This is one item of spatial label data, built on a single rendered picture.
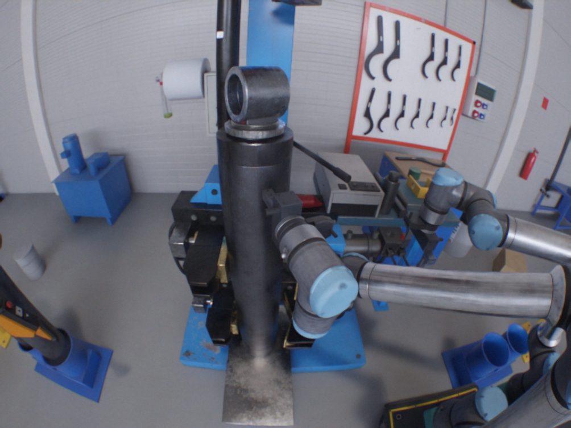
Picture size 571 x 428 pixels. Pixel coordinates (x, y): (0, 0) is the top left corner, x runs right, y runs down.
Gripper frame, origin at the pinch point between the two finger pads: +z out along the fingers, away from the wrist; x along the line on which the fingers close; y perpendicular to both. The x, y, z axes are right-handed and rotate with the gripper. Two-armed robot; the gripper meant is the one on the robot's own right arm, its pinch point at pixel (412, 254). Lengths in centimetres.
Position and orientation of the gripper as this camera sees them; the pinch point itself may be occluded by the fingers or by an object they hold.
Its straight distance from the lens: 93.8
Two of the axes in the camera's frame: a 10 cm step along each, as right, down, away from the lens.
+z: -0.6, 8.0, 6.0
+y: 10.0, 0.3, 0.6
